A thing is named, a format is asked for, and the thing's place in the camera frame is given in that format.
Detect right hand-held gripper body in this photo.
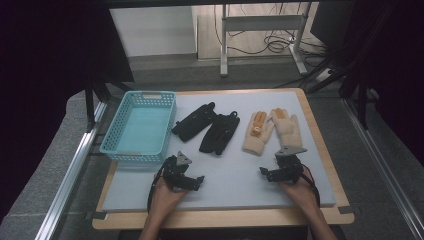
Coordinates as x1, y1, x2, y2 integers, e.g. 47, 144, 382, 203
273, 145, 308, 184

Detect black glove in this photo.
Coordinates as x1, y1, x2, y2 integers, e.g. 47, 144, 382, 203
171, 101, 218, 143
199, 110, 241, 156

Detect turquoise plastic basket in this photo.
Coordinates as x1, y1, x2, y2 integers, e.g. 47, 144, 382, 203
99, 90, 178, 164

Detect person's left hand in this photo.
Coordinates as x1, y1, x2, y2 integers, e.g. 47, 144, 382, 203
150, 175, 188, 216

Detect person's right hand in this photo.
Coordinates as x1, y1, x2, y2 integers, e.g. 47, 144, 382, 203
279, 166, 318, 210

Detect light grey foam mat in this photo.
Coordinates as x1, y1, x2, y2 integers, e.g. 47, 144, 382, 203
102, 91, 337, 212

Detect beige fleece glove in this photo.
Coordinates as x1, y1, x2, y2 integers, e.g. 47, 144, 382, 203
270, 107, 303, 150

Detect beige glove with orange fingers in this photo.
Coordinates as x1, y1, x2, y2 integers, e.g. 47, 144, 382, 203
242, 110, 275, 157

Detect white power strip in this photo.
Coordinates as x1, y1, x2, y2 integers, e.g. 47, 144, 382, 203
314, 67, 333, 83

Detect black metal stand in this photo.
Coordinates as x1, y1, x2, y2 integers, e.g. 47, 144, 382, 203
83, 64, 135, 133
305, 33, 372, 131

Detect dark curtain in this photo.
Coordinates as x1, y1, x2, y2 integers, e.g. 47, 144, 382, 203
0, 0, 113, 223
353, 0, 424, 166

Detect white cabinet panel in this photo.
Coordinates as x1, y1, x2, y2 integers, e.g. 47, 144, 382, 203
109, 5, 198, 58

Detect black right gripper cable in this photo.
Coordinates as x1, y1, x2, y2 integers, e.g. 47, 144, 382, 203
300, 164, 322, 208

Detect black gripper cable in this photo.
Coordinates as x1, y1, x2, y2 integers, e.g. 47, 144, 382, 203
147, 163, 168, 214
300, 164, 322, 208

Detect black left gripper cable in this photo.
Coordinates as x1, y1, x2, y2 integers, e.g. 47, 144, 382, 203
147, 163, 168, 214

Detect aluminium rail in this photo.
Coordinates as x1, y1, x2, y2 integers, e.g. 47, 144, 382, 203
341, 98, 424, 240
34, 101, 108, 240

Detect black floor cables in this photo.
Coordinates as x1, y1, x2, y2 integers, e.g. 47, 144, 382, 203
213, 3, 329, 68

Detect white metal desk frame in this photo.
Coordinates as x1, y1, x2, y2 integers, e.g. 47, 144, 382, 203
219, 3, 309, 78

